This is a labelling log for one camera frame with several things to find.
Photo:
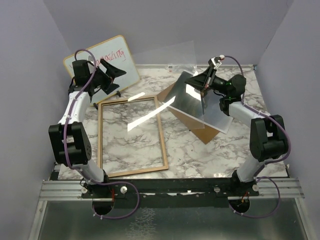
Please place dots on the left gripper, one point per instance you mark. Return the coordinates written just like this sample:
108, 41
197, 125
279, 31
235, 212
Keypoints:
111, 72

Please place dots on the aluminium rail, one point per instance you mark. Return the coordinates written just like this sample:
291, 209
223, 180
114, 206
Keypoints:
71, 190

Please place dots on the landscape photo print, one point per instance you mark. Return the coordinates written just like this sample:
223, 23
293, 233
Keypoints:
203, 113

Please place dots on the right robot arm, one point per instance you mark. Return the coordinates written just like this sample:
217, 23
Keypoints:
268, 139

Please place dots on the brown backing board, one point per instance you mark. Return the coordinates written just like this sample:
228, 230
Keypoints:
205, 134

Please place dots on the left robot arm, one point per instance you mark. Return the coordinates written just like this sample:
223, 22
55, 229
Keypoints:
70, 143

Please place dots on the whiteboard with red writing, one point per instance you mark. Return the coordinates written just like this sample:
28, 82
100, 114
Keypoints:
120, 60

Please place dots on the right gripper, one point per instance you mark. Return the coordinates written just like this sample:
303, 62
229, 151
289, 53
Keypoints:
204, 80

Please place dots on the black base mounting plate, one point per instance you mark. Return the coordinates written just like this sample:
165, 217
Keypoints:
170, 192

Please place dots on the clear acrylic sheet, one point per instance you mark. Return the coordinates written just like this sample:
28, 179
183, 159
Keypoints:
156, 80

